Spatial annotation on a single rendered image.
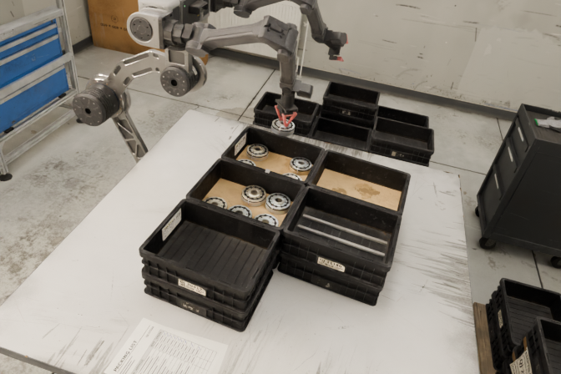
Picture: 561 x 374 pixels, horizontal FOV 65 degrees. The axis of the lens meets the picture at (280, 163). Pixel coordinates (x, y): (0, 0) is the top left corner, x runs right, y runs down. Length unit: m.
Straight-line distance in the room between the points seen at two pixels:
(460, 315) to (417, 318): 0.17
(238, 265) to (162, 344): 0.35
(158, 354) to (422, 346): 0.89
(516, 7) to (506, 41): 0.31
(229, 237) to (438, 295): 0.85
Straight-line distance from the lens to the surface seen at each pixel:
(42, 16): 3.51
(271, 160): 2.10
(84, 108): 2.39
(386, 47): 4.76
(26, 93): 3.50
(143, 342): 1.61
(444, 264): 2.03
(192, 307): 1.62
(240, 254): 1.65
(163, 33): 1.71
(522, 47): 4.85
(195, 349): 1.58
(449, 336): 1.80
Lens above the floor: 2.06
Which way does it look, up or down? 36 degrees down
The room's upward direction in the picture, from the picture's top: 8 degrees clockwise
